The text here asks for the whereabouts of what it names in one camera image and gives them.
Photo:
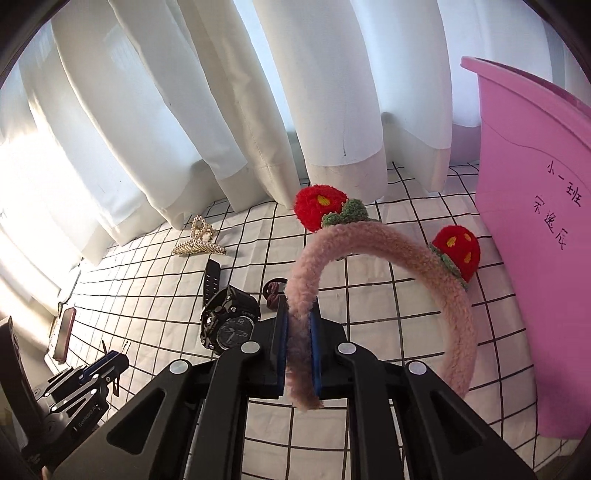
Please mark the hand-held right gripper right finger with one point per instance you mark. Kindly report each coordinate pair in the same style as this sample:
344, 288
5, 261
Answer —
316, 360

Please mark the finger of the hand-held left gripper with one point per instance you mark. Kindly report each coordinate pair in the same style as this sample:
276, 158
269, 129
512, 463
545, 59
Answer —
87, 394
99, 364

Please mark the phone in red case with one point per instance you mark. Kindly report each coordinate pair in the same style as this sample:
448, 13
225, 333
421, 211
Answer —
64, 334

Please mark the white curtain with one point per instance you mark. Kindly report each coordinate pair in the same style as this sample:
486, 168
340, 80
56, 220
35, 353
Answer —
300, 92

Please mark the purple plastic basin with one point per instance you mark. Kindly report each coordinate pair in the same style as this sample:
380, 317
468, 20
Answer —
531, 184

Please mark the black grid white tablecloth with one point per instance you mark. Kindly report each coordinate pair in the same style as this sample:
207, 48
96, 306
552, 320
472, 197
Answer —
392, 300

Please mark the pearl hair claw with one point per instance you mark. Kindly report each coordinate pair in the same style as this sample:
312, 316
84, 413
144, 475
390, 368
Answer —
198, 247

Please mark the pink strawberry headband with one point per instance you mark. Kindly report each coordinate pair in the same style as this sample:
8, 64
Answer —
369, 240

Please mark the black wrist watch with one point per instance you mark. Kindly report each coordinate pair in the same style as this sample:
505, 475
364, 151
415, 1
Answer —
226, 323

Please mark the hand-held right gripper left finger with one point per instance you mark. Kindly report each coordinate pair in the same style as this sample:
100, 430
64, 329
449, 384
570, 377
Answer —
282, 355

